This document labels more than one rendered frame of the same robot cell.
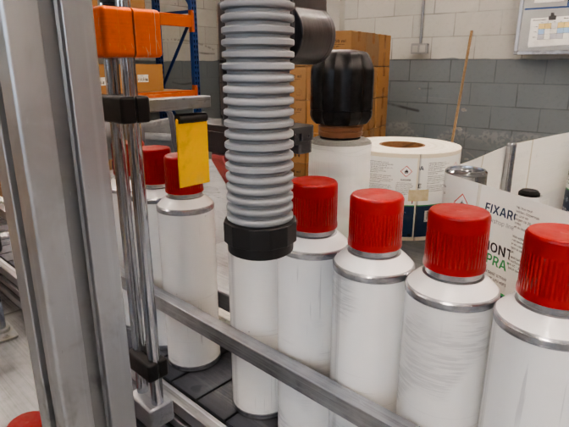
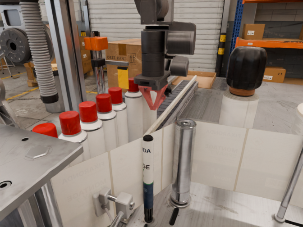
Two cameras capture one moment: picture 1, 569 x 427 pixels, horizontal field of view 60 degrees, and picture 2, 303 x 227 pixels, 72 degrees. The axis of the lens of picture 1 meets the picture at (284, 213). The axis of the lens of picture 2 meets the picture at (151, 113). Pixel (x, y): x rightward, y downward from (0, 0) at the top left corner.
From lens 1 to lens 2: 0.54 m
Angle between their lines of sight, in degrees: 64
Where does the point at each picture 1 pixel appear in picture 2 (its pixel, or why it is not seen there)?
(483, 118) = not seen: outside the picture
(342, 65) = (235, 56)
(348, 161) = (228, 105)
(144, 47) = (93, 47)
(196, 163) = (123, 82)
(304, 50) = (171, 49)
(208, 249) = (131, 110)
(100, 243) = (71, 91)
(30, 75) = (57, 54)
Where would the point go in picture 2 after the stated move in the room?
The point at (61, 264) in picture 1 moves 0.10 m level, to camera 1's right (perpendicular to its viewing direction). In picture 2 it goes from (64, 92) to (65, 106)
